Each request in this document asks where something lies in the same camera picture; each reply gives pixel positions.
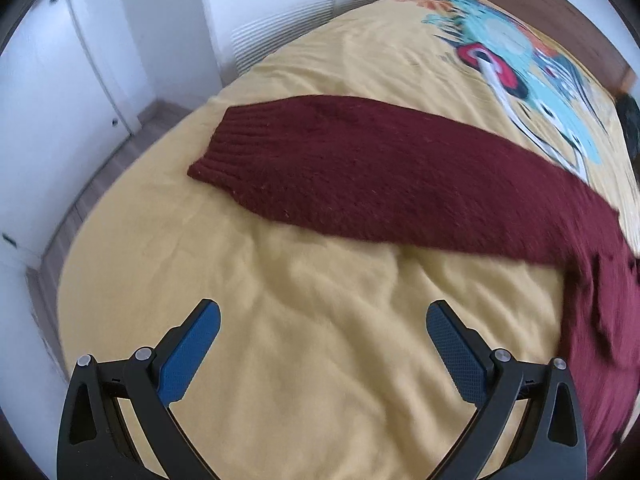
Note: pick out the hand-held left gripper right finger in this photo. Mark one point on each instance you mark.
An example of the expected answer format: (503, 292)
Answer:
(452, 350)

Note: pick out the yellow printed blanket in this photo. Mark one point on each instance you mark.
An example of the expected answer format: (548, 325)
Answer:
(310, 320)

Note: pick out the black backpack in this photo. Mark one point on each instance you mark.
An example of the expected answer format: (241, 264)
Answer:
(630, 120)

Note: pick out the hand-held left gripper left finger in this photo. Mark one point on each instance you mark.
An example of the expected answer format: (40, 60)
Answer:
(192, 342)

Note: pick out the wooden headboard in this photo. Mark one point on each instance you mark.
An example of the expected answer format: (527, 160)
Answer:
(560, 5)

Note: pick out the maroon knit sweater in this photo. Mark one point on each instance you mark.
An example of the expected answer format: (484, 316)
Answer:
(380, 175)

